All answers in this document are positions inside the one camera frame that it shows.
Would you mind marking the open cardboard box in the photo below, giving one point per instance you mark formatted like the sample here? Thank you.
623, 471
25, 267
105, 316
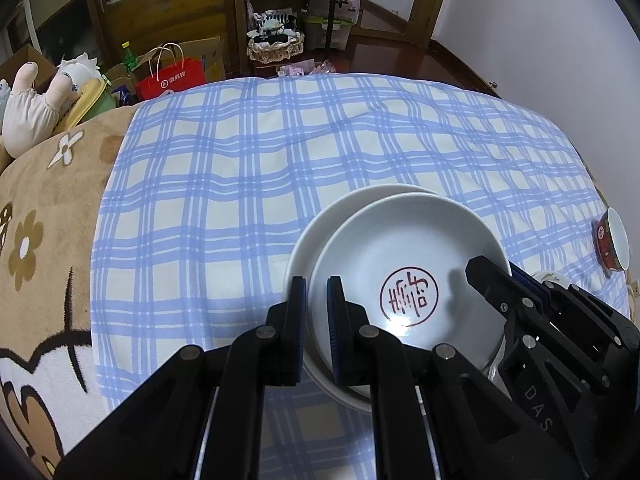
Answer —
25, 60

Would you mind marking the small red patterned bowl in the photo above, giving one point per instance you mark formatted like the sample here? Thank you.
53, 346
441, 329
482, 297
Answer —
617, 240

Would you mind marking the clear plastic storage box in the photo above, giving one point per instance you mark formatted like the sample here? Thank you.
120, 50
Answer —
350, 10

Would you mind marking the yellow green bag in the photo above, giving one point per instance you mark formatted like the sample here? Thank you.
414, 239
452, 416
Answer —
95, 102

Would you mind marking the wooden wardrobe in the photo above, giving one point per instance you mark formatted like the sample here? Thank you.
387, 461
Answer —
200, 0

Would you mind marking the lace trimmed basket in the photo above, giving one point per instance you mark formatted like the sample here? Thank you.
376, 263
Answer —
275, 50

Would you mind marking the green glass bottle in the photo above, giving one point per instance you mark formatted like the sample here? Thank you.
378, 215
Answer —
129, 60

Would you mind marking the red paper bag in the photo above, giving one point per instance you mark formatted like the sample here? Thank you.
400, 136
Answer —
175, 80

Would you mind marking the small folding table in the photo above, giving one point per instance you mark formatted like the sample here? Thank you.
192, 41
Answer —
330, 20

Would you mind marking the wooden door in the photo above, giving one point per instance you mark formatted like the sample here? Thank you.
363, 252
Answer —
440, 0

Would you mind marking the white haired plush doll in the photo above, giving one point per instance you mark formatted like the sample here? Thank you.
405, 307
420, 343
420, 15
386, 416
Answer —
30, 115

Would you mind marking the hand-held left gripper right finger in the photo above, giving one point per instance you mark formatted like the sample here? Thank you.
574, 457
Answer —
334, 330

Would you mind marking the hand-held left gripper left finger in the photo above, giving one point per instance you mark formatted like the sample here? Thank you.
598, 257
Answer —
299, 330

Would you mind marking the low box of pink packets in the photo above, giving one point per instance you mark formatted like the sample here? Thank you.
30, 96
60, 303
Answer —
300, 69

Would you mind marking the blue plaid cloth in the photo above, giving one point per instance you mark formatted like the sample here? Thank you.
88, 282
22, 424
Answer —
225, 185

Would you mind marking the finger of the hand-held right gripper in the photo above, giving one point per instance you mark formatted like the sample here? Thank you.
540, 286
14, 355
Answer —
500, 285
532, 282

